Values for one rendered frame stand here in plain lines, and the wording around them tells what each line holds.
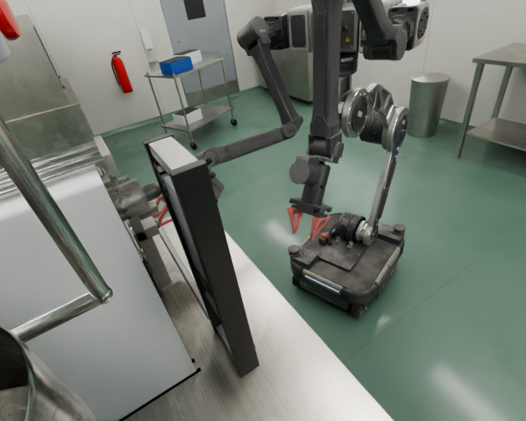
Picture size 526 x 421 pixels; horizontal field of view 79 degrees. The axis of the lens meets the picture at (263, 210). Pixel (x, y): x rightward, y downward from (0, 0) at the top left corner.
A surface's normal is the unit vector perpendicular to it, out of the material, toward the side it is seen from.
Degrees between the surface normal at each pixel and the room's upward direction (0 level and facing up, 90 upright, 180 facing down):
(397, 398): 0
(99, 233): 90
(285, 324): 0
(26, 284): 90
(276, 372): 0
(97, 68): 90
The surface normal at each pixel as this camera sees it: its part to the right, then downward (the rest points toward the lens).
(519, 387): -0.13, -0.80
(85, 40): 0.53, 0.44
